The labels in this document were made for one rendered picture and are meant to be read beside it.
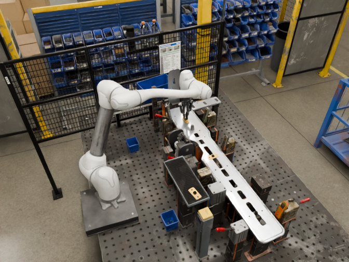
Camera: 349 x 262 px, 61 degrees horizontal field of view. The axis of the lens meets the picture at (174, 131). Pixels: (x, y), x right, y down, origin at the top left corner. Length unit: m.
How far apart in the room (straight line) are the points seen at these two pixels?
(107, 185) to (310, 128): 2.99
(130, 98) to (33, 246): 1.83
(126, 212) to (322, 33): 3.97
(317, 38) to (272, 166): 2.88
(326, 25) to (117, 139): 3.55
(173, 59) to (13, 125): 2.22
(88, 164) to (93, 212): 0.34
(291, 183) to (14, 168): 3.01
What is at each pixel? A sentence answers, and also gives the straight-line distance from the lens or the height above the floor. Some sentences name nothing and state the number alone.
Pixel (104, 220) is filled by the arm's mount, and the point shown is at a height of 0.77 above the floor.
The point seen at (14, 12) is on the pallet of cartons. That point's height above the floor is 0.89.
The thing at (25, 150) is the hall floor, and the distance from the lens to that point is 4.13.
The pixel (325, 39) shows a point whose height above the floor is 0.65.
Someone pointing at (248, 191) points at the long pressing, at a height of 1.00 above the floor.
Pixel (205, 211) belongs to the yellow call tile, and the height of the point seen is 1.16.
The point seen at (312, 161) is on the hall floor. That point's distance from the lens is 3.86.
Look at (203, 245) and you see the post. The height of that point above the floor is 0.86.
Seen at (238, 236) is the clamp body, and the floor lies 1.02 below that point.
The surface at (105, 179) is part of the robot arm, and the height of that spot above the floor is 1.01.
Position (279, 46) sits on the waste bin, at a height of 0.46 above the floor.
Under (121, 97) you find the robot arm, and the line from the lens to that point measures 1.89.
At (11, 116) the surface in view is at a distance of 4.04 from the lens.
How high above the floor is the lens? 2.57
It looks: 41 degrees down
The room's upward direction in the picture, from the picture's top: 1 degrees counter-clockwise
